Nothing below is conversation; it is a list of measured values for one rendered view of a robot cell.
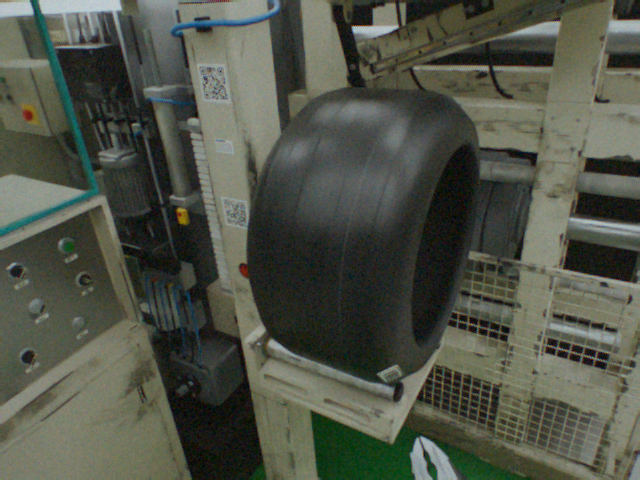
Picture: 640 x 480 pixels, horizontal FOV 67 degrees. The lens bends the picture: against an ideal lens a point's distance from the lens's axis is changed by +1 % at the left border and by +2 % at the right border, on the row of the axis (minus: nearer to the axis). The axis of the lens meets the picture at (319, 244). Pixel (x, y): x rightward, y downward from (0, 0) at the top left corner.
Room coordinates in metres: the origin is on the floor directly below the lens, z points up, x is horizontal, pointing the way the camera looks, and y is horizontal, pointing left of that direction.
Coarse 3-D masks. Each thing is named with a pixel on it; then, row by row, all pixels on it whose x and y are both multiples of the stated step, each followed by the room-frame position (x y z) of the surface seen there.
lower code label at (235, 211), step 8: (224, 200) 1.02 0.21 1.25; (232, 200) 1.01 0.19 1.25; (240, 200) 1.00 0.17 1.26; (224, 208) 1.03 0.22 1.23; (232, 208) 1.01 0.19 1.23; (240, 208) 1.00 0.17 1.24; (224, 216) 1.03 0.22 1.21; (232, 216) 1.01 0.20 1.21; (240, 216) 1.00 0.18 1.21; (232, 224) 1.02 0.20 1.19; (240, 224) 1.00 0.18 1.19
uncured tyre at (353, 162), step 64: (320, 128) 0.81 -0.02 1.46; (384, 128) 0.76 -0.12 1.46; (448, 128) 0.80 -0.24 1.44; (256, 192) 0.80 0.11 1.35; (320, 192) 0.71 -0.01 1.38; (384, 192) 0.67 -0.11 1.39; (448, 192) 1.11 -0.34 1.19; (256, 256) 0.72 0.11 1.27; (320, 256) 0.66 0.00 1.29; (384, 256) 0.63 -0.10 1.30; (448, 256) 1.04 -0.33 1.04; (320, 320) 0.64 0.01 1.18; (384, 320) 0.61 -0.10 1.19; (448, 320) 0.87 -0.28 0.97
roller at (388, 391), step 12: (276, 348) 0.88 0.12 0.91; (288, 360) 0.86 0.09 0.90; (300, 360) 0.84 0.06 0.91; (324, 372) 0.80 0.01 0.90; (336, 372) 0.79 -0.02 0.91; (348, 384) 0.77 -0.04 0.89; (360, 384) 0.76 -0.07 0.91; (372, 384) 0.74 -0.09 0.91; (384, 384) 0.74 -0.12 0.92; (396, 384) 0.73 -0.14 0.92; (384, 396) 0.73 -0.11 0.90; (396, 396) 0.71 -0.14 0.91
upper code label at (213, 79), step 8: (200, 64) 1.02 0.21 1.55; (208, 64) 1.01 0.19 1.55; (216, 64) 1.00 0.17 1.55; (224, 64) 0.99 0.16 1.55; (200, 72) 1.03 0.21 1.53; (208, 72) 1.01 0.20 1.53; (216, 72) 1.00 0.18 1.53; (224, 72) 0.99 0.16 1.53; (200, 80) 1.03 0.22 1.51; (208, 80) 1.02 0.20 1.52; (216, 80) 1.00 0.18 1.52; (224, 80) 0.99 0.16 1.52; (208, 88) 1.02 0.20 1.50; (216, 88) 1.01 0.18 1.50; (224, 88) 0.99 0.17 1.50; (208, 96) 1.02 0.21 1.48; (216, 96) 1.01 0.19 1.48; (224, 96) 1.00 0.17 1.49
